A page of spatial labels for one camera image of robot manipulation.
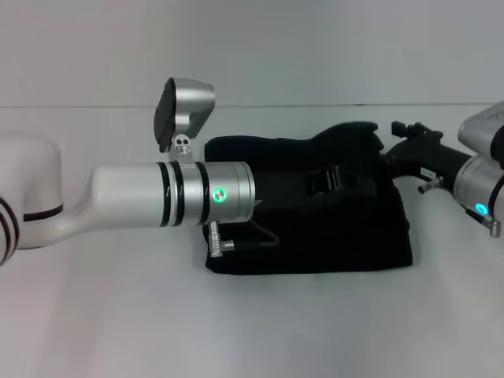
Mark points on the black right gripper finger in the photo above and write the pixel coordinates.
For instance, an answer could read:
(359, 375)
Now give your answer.
(398, 128)

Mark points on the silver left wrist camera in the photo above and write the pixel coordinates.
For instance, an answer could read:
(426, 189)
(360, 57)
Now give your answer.
(185, 106)

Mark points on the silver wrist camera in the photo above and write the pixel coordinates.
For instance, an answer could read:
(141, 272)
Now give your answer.
(482, 126)
(185, 106)

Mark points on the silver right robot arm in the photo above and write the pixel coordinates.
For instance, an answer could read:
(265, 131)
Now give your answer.
(478, 185)

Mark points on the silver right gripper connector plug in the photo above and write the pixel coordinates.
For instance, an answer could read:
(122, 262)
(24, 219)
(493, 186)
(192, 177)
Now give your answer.
(430, 186)

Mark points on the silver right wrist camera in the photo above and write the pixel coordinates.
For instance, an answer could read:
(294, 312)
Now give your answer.
(482, 126)

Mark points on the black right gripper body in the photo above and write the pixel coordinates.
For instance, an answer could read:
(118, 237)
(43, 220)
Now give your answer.
(429, 159)

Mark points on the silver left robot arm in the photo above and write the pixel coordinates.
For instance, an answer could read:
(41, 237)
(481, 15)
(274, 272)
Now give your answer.
(130, 193)

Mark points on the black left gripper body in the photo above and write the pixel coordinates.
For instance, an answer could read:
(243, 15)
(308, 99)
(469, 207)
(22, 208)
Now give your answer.
(279, 191)

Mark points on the black shirt with FREE print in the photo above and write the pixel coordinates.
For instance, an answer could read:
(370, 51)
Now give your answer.
(315, 236)

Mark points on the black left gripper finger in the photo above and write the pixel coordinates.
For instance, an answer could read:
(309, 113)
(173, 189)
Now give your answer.
(321, 190)
(325, 176)

